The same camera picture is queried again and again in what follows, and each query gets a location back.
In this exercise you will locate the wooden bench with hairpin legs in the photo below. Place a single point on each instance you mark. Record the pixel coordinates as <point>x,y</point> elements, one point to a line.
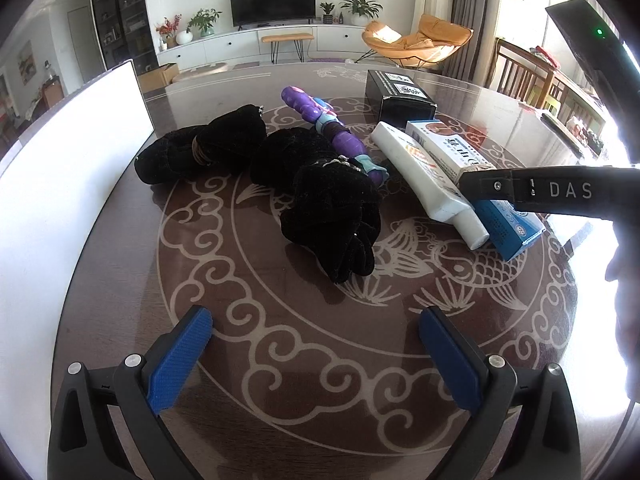
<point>287,38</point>

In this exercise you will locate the black carton with white labels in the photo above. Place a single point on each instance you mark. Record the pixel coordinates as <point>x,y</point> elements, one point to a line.
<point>395,110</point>

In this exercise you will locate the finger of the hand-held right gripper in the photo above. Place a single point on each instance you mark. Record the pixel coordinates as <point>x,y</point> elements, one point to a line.
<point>495,186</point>

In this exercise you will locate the white television cabinet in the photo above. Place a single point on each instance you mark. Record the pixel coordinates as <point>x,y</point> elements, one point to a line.
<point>235,45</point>

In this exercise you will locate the purple floor mat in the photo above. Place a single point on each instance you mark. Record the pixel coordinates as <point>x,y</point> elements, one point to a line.
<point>327,61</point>

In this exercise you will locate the round white vase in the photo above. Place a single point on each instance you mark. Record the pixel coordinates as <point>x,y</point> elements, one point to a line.
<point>183,38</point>

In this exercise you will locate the brown cardboard box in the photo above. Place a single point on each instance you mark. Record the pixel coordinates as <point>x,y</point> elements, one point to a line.
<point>157,77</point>

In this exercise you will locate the black velvet pouch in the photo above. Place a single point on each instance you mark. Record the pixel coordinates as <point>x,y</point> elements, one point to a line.
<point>330,215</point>
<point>200,145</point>
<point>290,150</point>

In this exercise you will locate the white door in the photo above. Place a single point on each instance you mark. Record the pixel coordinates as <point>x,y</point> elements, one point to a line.
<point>80,45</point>

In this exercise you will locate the broad-leaf potted plant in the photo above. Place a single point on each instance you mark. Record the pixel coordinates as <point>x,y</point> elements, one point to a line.
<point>361,6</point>

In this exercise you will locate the grey curtain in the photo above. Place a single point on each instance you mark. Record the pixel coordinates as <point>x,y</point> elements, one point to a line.
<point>472,15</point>

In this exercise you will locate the orange lounge chair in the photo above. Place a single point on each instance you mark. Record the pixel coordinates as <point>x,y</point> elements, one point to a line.
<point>425,37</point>

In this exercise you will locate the white lotion bottle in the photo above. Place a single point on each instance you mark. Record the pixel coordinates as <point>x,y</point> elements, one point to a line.
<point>425,180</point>

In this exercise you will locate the slatted wooden chair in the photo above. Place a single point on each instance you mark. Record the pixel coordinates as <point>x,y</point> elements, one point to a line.
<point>525,67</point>

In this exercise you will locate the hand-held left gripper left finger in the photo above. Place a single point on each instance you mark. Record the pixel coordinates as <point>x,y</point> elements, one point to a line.
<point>177,360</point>

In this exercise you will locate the framed landscape painting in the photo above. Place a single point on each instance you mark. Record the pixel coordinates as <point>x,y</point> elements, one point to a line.
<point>26,62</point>

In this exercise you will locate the blue and white carton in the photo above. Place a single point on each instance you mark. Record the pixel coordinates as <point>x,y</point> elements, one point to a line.
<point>505,225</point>

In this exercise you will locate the person's right hand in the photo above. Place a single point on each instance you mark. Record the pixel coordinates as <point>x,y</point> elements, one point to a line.
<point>629,300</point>

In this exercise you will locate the black glass display cabinet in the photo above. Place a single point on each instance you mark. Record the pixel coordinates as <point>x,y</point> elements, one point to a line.
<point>122,15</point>

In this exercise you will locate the purple toy figure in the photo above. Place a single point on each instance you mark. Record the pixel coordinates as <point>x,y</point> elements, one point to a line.
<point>305,105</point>

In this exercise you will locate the patterned glass desktop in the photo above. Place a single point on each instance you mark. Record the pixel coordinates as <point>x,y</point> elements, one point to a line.
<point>300,320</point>

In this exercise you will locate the large white cardboard box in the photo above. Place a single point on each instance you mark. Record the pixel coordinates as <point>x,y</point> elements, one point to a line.
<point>60,210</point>

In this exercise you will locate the red flower bouquet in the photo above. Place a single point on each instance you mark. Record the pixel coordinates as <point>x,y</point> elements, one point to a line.
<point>167,27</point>

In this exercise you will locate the black flat television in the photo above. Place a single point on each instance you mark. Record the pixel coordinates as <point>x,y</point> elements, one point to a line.
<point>272,2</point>

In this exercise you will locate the small potted plant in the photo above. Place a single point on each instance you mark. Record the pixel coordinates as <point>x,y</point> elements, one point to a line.
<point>327,10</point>

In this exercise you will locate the leafy green potted plant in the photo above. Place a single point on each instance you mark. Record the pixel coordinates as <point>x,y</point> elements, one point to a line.
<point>204,20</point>

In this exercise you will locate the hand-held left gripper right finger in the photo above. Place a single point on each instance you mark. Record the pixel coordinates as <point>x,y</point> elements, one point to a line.
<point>450,360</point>

